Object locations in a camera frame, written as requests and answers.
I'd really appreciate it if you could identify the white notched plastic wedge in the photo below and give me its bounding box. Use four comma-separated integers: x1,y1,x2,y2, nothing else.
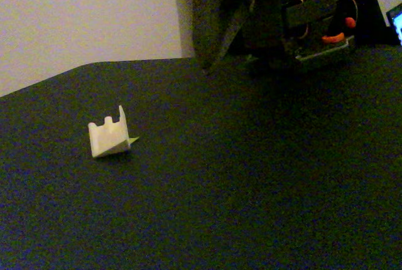
87,105,132,159

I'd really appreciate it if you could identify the dark desk mat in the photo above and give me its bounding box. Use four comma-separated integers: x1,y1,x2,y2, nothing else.
0,43,402,270

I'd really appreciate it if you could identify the black clamp with orange tips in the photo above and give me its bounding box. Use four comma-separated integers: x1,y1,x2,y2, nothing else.
332,0,359,42
320,32,345,44

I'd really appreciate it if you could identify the laptop with lit screen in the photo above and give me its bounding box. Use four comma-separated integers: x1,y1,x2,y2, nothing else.
386,2,402,46

